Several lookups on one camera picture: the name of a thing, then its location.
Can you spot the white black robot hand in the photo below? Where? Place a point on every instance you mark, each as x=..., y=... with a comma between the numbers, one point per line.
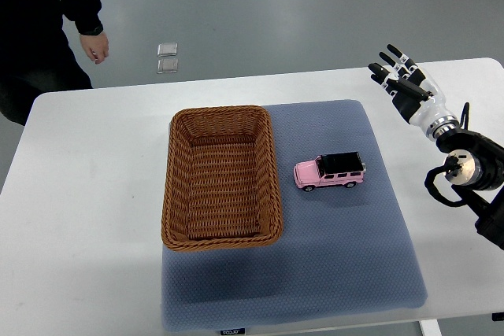
x=414, y=93

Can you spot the lower metal floor plate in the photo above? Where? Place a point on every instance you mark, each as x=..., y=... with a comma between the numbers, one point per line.
x=167, y=65

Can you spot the metal floor plate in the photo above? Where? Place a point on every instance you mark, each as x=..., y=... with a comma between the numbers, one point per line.
x=167, y=49
x=167, y=65

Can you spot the person's bare hand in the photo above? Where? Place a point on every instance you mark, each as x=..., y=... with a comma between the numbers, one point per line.
x=96, y=47

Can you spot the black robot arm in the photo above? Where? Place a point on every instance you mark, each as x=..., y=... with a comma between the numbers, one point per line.
x=474, y=168

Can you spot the blue grey mat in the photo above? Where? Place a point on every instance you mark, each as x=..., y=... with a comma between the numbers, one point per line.
x=342, y=251

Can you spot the person in black clothes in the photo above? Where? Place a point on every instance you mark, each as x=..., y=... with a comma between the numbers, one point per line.
x=35, y=53

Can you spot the brown wicker basket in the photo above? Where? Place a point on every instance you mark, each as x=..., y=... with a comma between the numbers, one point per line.
x=222, y=188

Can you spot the white table leg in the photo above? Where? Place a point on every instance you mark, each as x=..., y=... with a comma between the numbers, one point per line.
x=430, y=327

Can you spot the pink toy car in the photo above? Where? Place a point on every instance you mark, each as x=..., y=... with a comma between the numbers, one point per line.
x=336, y=169

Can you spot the upper metal floor plate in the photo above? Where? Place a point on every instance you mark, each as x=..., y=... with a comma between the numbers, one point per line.
x=167, y=49

